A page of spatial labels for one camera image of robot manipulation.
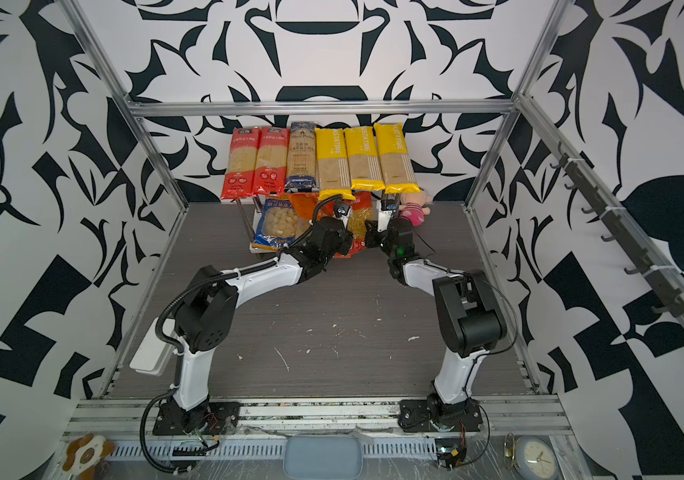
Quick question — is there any red macaroni bag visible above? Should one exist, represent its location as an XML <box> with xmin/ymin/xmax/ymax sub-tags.
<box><xmin>335</xmin><ymin>191</ymin><xmax>374</xmax><ymax>258</ymax></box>

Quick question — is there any orange pasta bag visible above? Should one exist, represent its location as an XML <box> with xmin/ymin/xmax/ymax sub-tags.
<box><xmin>288</xmin><ymin>192</ymin><xmax>318</xmax><ymax>236</ymax></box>

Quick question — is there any blue orange orecchiette bag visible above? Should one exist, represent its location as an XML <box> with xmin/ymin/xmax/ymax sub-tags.
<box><xmin>251</xmin><ymin>198</ymin><xmax>310</xmax><ymax>251</ymax></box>

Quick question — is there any yellow spaghetti bag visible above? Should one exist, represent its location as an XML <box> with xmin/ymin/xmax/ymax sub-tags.
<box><xmin>315</xmin><ymin>128</ymin><xmax>355</xmax><ymax>201</ymax></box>
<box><xmin>374</xmin><ymin>123</ymin><xmax>421</xmax><ymax>194</ymax></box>
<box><xmin>344</xmin><ymin>126</ymin><xmax>385</xmax><ymax>192</ymax></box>

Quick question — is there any blue gold spaghetti bag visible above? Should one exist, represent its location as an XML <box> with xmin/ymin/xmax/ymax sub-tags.
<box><xmin>285</xmin><ymin>122</ymin><xmax>317</xmax><ymax>192</ymax></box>

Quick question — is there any red spaghetti bag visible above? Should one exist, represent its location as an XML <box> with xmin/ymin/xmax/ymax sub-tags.
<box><xmin>253</xmin><ymin>127</ymin><xmax>290</xmax><ymax>195</ymax></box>
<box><xmin>221</xmin><ymin>127</ymin><xmax>261</xmax><ymax>199</ymax></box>

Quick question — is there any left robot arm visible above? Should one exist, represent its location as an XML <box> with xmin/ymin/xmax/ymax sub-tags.
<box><xmin>130</xmin><ymin>195</ymin><xmax>353</xmax><ymax>435</ymax></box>

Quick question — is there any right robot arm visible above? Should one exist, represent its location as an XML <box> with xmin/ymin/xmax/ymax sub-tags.
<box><xmin>365</xmin><ymin>218</ymin><xmax>508</xmax><ymax>433</ymax></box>

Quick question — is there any white two-tier shelf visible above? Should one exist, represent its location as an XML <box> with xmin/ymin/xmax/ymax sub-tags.
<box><xmin>229</xmin><ymin>167</ymin><xmax>386</xmax><ymax>252</ymax></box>

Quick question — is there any pink plush pig toy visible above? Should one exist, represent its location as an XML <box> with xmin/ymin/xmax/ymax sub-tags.
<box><xmin>399</xmin><ymin>192</ymin><xmax>432</xmax><ymax>227</ymax></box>

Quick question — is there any white box beside floor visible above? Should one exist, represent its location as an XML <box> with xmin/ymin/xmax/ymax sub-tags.
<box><xmin>129</xmin><ymin>318</ymin><xmax>175</xmax><ymax>377</ymax></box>

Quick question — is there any grey blue pad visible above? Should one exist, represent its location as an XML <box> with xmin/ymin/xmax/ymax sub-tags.
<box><xmin>283</xmin><ymin>435</ymin><xmax>363</xmax><ymax>480</ymax></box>

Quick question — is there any analog clock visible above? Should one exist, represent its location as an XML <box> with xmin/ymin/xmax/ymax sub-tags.
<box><xmin>503</xmin><ymin>433</ymin><xmax>559</xmax><ymax>480</ymax></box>

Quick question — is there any wall hook rail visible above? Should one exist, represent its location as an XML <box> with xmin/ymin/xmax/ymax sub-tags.
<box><xmin>551</xmin><ymin>142</ymin><xmax>684</xmax><ymax>318</ymax></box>

